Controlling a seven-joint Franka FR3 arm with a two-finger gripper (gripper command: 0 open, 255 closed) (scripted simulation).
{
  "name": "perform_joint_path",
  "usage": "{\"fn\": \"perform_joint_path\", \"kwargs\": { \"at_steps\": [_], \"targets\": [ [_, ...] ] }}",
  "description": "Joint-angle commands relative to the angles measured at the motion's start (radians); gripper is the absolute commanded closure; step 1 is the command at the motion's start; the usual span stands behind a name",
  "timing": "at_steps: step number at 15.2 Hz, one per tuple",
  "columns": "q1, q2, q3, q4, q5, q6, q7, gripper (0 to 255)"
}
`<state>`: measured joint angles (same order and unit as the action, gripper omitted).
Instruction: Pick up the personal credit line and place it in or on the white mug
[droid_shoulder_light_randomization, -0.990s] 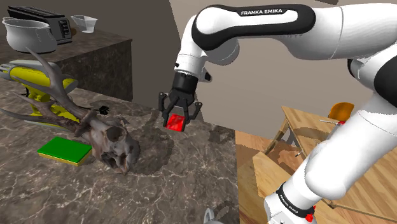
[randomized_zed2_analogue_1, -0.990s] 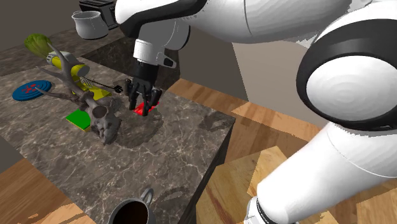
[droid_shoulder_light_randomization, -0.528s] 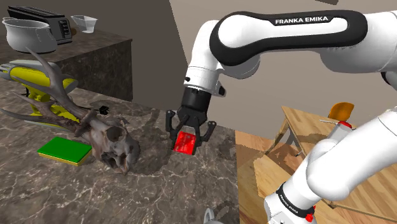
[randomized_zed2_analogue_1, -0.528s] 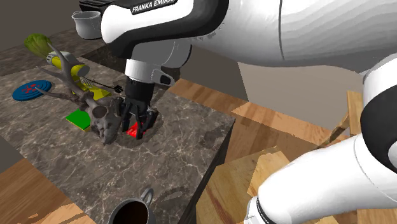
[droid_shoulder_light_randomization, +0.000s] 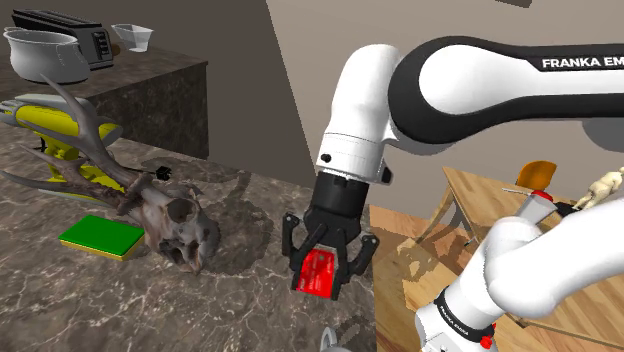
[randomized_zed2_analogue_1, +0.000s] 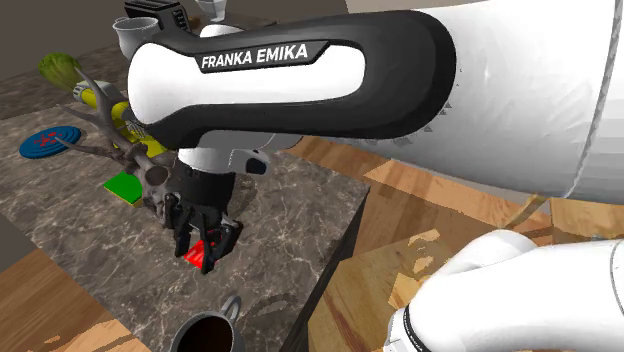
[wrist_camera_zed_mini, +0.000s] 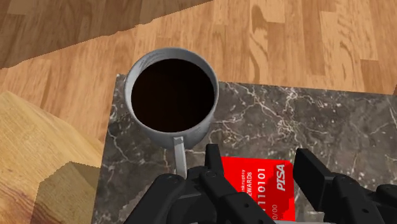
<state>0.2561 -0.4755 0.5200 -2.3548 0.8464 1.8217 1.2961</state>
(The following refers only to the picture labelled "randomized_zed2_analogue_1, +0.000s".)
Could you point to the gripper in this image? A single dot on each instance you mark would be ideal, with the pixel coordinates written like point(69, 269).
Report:
point(204, 187)

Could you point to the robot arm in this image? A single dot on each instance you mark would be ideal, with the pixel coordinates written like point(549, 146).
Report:
point(487, 97)

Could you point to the red block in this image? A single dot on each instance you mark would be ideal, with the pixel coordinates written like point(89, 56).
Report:
point(194, 255)

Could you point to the grey deer skull with antlers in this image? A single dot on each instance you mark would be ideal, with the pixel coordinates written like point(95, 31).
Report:
point(155, 175)

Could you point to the green and yellow sponge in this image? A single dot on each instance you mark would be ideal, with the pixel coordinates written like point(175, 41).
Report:
point(122, 186)

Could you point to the grey mug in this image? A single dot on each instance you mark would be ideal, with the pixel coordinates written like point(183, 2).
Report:
point(204, 336)

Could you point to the yellow and grey hand tool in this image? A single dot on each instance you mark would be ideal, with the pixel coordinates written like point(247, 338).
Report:
point(120, 111)

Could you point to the blue plate with red marks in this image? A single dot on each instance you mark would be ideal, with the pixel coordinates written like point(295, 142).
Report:
point(48, 141)

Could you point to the pale grey cup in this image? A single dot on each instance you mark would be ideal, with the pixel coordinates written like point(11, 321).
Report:
point(132, 36)

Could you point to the green lettuce head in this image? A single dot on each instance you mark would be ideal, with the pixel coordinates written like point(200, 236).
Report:
point(58, 69)

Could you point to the black toaster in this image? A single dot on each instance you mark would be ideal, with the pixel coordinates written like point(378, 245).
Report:
point(163, 12)

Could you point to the white glass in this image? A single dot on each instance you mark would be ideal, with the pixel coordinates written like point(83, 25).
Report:
point(212, 8)

